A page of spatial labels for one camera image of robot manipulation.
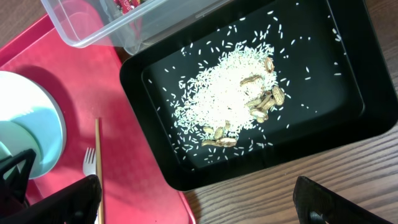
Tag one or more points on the clear plastic bin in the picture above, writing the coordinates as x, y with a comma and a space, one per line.
81, 23

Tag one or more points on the rice and peanut shells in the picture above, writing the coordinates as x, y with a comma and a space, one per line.
274, 75

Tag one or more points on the white plastic fork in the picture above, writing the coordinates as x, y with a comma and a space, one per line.
89, 163

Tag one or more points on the mint green bowl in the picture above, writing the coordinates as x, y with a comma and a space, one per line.
15, 139

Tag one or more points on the red snack wrapper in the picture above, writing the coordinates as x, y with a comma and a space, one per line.
128, 5

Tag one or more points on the light blue plate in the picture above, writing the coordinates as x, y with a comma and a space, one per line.
29, 105

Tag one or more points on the black tray bin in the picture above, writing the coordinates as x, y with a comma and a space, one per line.
372, 103

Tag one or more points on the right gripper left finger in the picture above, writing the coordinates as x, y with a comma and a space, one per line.
77, 203

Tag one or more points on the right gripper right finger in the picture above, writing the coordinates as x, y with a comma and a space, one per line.
314, 203

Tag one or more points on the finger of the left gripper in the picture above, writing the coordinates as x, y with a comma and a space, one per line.
15, 172

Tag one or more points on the wooden chopstick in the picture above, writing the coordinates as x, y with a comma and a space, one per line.
99, 169

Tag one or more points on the red plastic tray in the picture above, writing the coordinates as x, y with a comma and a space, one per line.
85, 84

